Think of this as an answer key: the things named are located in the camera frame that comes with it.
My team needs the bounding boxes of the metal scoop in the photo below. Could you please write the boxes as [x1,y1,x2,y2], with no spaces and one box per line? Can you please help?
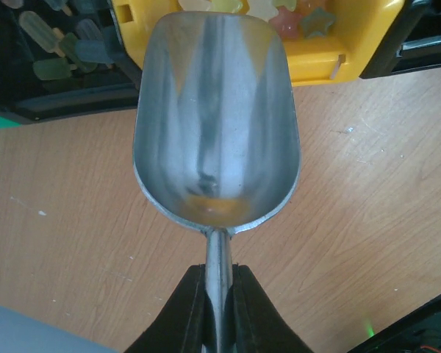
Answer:
[133,11,301,352]

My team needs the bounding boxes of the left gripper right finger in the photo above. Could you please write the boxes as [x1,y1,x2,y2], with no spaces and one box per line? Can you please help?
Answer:
[232,265,312,353]

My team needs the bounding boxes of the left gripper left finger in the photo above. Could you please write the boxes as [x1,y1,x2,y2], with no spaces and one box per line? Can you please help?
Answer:
[126,265,206,353]

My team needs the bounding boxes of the black bin with lollipops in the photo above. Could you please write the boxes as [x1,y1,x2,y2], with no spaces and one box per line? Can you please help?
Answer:
[360,0,441,79]

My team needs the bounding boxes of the black bin with popsicle candies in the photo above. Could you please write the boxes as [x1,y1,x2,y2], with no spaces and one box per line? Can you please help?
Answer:
[0,1,141,125]

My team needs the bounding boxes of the yellow plastic bin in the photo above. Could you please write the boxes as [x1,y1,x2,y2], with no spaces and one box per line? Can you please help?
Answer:
[111,1,404,86]

